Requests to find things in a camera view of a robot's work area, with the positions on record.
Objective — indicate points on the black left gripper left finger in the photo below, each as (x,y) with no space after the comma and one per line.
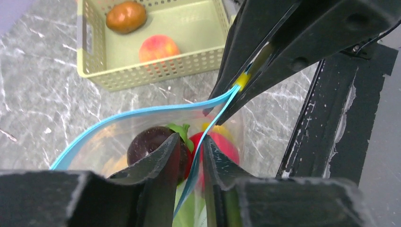
(153,181)

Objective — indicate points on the yellow lemon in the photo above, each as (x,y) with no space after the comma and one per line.
(218,129)

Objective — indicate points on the peach fruit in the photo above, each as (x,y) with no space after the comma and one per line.
(158,47)

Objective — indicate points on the green white cabbage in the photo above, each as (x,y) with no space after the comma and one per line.
(193,212)

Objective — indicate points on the clear blue-zip bag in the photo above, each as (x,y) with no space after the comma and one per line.
(119,141)

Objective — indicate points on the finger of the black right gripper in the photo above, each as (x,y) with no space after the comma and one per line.
(250,48)
(321,28)

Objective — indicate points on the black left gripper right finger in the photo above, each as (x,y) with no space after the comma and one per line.
(230,191)

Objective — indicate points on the dark eggplant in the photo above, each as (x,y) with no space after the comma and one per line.
(149,140)

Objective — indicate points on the pale green plastic basket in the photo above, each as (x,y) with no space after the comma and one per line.
(129,43)

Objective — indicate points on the green bell pepper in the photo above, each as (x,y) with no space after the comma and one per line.
(183,131)

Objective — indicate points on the brown kiwi potato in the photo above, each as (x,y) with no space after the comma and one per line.
(126,17)

